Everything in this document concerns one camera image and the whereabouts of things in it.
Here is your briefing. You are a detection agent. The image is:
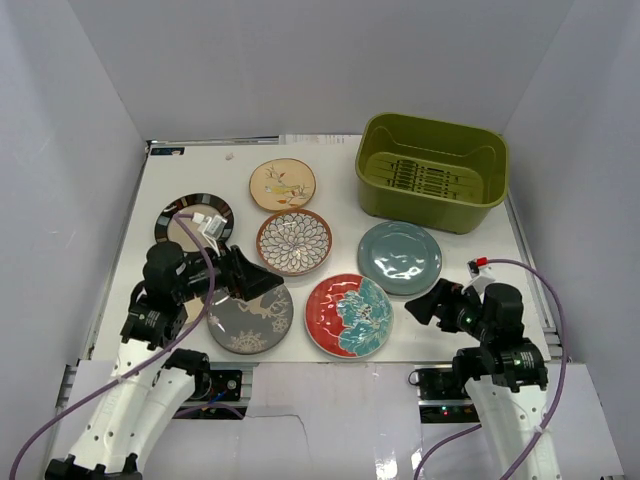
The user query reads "printed paper sheet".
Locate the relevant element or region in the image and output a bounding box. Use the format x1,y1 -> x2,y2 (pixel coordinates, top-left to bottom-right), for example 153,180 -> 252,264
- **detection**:
278,134 -> 362,145

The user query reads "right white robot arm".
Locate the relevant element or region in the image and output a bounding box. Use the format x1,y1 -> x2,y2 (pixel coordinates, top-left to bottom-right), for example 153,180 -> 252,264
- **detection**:
405,279 -> 562,479

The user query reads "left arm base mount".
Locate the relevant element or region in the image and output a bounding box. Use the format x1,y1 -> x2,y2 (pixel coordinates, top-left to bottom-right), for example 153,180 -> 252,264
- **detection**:
174,369 -> 246,420

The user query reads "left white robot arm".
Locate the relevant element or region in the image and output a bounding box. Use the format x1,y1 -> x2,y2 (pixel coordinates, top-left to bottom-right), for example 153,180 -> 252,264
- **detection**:
45,241 -> 284,479

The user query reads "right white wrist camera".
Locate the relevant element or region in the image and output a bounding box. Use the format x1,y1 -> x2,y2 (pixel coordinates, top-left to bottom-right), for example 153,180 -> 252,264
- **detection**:
464,257 -> 496,296

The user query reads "cream plate with dark patch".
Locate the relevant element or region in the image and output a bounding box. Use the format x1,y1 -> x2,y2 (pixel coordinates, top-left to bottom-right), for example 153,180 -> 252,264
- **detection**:
184,298 -> 206,328

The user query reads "purple cable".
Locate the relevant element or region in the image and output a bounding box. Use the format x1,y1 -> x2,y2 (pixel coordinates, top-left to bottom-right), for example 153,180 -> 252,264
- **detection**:
413,257 -> 570,480
9,212 -> 246,480

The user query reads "olive green plastic bin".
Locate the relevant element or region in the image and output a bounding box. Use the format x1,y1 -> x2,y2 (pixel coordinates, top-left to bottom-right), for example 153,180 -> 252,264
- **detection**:
355,113 -> 510,234

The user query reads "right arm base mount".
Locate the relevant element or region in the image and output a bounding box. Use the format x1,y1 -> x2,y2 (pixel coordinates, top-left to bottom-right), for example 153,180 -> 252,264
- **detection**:
407,367 -> 479,425

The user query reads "red and teal flower plate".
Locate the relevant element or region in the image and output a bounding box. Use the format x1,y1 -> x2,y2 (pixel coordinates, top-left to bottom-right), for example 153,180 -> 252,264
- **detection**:
304,273 -> 394,360

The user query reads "grey-blue glazed plate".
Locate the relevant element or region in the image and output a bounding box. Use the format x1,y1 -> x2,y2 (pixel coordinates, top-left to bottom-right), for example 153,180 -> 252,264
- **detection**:
357,221 -> 443,296

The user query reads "black rimmed striped plate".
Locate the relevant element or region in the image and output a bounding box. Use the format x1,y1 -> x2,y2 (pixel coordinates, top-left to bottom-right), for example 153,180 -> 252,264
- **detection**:
154,193 -> 235,252

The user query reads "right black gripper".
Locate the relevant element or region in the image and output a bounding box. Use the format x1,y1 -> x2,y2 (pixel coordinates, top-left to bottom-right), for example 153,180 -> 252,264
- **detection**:
404,278 -> 493,341

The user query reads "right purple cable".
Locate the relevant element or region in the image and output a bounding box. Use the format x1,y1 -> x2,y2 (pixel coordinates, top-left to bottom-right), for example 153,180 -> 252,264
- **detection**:
413,257 -> 570,480

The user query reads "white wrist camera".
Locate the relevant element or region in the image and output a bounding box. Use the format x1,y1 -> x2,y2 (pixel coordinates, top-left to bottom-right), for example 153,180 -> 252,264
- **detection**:
464,257 -> 496,296
191,212 -> 227,241

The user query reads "white petal pattern bowl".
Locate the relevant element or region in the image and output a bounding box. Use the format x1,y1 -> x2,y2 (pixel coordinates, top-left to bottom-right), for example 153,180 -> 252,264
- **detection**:
256,209 -> 333,276

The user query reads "grey reindeer snowflake plate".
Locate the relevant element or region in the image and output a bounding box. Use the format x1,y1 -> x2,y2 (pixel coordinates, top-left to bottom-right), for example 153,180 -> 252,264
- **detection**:
207,285 -> 294,355

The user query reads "beige bird branch plate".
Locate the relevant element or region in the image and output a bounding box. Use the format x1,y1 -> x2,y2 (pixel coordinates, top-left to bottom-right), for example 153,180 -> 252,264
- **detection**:
249,158 -> 317,212

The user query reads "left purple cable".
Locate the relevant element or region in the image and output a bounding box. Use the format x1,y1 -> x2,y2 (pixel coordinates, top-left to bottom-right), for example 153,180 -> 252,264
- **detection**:
9,212 -> 246,480

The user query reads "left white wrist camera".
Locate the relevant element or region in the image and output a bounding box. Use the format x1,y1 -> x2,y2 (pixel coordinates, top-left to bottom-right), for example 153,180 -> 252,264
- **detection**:
191,212 -> 227,241

